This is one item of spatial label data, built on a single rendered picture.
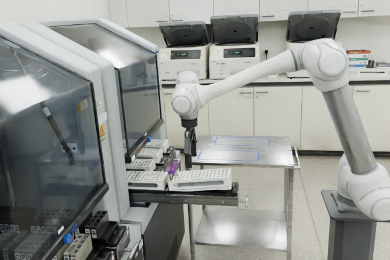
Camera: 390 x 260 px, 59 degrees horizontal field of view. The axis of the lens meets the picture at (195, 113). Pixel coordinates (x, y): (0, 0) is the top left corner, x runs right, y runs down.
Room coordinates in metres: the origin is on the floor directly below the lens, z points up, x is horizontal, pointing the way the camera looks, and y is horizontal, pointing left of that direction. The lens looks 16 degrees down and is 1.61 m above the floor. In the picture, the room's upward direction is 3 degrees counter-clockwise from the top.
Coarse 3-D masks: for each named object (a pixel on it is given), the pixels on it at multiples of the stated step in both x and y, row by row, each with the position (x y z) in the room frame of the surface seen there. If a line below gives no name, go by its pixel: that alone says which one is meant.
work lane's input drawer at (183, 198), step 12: (132, 192) 1.51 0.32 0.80; (144, 192) 1.50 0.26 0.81; (156, 192) 1.49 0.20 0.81; (168, 192) 1.48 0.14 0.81; (180, 192) 1.47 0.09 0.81; (192, 192) 1.46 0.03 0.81; (204, 192) 1.45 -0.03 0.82; (216, 192) 1.44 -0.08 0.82; (228, 192) 1.46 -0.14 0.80; (204, 204) 1.44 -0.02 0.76; (216, 204) 1.43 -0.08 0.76; (228, 204) 1.42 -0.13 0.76
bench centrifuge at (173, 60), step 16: (176, 32) 4.16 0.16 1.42; (192, 32) 4.14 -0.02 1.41; (160, 48) 4.02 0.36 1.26; (176, 48) 3.95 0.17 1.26; (192, 48) 3.91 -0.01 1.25; (208, 48) 4.11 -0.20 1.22; (160, 64) 3.91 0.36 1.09; (176, 64) 3.87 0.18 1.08; (192, 64) 3.84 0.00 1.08; (208, 64) 4.06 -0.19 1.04
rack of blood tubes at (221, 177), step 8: (224, 168) 1.53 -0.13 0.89; (176, 176) 1.52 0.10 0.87; (184, 176) 1.51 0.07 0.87; (192, 176) 1.50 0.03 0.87; (200, 176) 1.48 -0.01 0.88; (208, 176) 1.47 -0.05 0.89; (216, 176) 1.46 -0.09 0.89; (224, 176) 1.45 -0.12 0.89; (168, 184) 1.48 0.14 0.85; (184, 184) 1.51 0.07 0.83; (192, 184) 1.52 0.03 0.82; (200, 184) 1.52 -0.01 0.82; (208, 184) 1.51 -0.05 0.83; (216, 184) 1.49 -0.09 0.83; (224, 184) 1.44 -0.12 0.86
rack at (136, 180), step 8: (128, 176) 1.56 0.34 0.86; (136, 176) 1.55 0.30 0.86; (144, 176) 1.55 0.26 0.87; (152, 176) 1.54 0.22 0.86; (160, 176) 1.54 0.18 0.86; (128, 184) 1.58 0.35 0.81; (136, 184) 1.58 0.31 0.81; (144, 184) 1.58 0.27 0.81; (152, 184) 1.57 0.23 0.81; (160, 184) 1.49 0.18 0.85
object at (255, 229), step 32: (192, 160) 1.81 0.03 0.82; (224, 160) 1.79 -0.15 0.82; (256, 160) 1.77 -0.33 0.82; (288, 160) 1.75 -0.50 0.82; (288, 192) 1.69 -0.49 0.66; (192, 224) 1.80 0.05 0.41; (224, 224) 1.99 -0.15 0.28; (256, 224) 1.97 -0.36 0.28; (288, 224) 1.68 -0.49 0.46; (192, 256) 1.80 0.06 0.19; (288, 256) 1.68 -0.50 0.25
